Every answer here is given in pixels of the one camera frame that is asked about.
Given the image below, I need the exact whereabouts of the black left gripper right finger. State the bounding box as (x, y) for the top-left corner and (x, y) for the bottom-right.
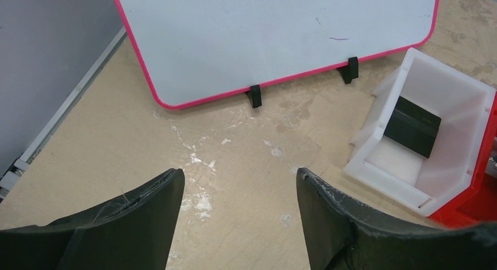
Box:
(296, 168), (496, 269)

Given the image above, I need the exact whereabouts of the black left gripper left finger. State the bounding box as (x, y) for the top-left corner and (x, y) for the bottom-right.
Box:
(1, 169), (185, 269)

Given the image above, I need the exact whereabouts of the black card in bin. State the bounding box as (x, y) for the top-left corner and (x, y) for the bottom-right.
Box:
(384, 97), (441, 158)

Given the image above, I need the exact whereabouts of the white plastic bin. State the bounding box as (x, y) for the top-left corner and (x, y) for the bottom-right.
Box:
(344, 48), (496, 217)

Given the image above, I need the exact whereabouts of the red plastic bin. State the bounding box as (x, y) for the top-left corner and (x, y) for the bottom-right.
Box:
(428, 101), (496, 228)

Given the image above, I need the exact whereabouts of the black whiteboard stand clip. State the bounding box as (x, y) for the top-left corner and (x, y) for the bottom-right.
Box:
(337, 57), (359, 84)
(246, 85), (262, 109)

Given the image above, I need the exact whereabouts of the pink framed whiteboard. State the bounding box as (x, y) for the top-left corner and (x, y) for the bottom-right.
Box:
(114, 0), (439, 110)

